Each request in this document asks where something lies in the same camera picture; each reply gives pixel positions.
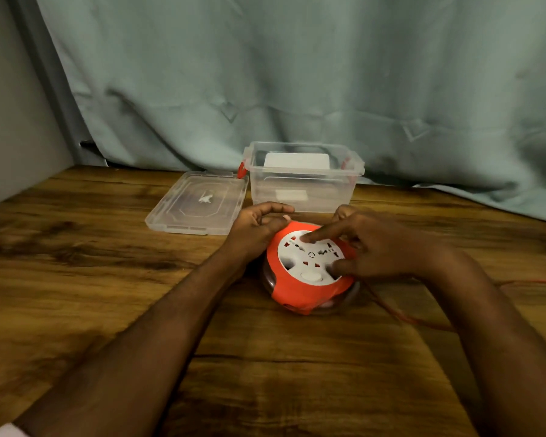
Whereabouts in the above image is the person's left hand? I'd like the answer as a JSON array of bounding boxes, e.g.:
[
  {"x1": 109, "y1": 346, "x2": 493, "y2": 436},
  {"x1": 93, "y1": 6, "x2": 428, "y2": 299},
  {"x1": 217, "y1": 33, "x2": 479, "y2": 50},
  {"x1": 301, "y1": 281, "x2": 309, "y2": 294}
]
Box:
[{"x1": 221, "y1": 202, "x2": 296, "y2": 270}]

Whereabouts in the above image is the person's right hand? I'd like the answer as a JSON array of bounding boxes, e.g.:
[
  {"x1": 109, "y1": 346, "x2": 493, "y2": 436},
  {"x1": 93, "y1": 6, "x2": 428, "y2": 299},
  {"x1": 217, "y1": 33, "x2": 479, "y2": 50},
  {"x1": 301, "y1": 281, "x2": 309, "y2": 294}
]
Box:
[{"x1": 300, "y1": 205, "x2": 443, "y2": 281}]

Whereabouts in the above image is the orange extension cord reel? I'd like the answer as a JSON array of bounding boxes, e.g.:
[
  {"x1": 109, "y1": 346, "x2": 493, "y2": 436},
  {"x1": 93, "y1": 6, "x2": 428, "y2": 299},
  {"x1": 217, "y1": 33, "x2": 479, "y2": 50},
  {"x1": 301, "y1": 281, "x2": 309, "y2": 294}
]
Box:
[{"x1": 261, "y1": 221, "x2": 361, "y2": 316}]

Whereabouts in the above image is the person's left forearm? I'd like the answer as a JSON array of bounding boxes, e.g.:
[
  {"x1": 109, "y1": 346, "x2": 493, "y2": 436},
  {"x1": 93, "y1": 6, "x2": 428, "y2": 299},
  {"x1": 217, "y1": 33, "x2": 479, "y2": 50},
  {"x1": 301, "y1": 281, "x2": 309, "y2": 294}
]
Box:
[{"x1": 12, "y1": 250, "x2": 248, "y2": 437}]

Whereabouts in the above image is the person's right forearm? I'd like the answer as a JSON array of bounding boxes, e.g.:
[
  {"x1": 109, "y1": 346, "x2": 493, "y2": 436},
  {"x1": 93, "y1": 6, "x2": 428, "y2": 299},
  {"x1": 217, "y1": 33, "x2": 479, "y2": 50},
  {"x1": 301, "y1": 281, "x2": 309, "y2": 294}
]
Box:
[{"x1": 416, "y1": 248, "x2": 546, "y2": 437}]

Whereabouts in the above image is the clear plastic storage box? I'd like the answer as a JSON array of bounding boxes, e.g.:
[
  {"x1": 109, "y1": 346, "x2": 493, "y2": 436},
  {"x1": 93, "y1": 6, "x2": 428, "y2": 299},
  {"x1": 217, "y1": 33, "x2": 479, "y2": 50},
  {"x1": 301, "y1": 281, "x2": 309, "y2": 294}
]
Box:
[{"x1": 237, "y1": 141, "x2": 366, "y2": 214}]

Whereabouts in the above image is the clear plastic lid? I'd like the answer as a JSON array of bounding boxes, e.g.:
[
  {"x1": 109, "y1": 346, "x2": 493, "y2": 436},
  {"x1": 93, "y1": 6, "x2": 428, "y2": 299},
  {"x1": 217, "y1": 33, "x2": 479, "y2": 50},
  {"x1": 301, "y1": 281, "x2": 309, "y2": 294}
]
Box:
[{"x1": 145, "y1": 171, "x2": 249, "y2": 236}]

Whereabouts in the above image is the pale green curtain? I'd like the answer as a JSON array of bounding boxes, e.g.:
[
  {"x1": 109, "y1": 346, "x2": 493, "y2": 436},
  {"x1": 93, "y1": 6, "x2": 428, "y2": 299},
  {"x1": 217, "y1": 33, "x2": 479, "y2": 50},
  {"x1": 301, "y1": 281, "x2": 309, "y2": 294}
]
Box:
[{"x1": 7, "y1": 0, "x2": 546, "y2": 222}]

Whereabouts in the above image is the orange power cable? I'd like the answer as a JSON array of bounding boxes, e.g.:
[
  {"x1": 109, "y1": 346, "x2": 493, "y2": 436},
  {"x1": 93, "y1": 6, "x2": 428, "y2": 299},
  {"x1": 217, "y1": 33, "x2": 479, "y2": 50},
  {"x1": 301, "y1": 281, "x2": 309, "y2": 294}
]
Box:
[{"x1": 359, "y1": 279, "x2": 546, "y2": 360}]

